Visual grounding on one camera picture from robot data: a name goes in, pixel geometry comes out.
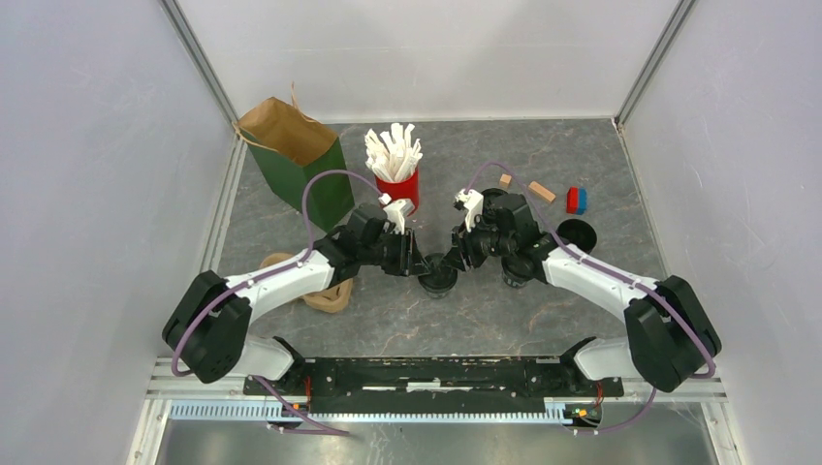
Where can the black coffee cup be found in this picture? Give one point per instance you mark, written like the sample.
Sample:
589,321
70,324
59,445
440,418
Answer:
517,271
436,293
578,232

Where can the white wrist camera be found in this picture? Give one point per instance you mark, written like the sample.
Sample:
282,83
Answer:
396,211
470,203

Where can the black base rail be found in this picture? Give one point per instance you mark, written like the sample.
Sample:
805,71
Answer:
450,387

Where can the brown cardboard cup carrier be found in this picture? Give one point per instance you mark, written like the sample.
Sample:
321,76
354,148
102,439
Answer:
331,300

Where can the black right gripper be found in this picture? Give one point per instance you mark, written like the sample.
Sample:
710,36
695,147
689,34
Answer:
462,247

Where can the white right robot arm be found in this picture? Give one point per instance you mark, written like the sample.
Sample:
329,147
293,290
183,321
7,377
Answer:
669,337

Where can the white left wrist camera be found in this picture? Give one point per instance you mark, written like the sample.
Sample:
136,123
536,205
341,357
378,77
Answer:
396,211

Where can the red and blue block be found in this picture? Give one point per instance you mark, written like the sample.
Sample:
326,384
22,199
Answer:
576,200

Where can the green paper bag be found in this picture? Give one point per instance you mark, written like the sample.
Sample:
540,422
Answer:
291,149

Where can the long wooden block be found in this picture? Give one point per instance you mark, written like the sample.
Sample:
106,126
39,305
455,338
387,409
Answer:
541,192

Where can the black coffee lid stack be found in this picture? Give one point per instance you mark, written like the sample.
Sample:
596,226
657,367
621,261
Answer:
492,193

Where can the white wrapped stirrer bundle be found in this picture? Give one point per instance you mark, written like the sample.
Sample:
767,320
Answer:
393,155

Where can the red cup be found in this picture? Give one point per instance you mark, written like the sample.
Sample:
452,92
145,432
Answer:
406,189

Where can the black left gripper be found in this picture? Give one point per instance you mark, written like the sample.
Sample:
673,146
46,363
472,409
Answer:
410,261

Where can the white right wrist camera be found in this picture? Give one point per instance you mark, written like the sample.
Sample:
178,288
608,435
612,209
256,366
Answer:
470,203

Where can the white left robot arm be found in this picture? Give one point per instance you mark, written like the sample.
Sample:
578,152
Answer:
208,329

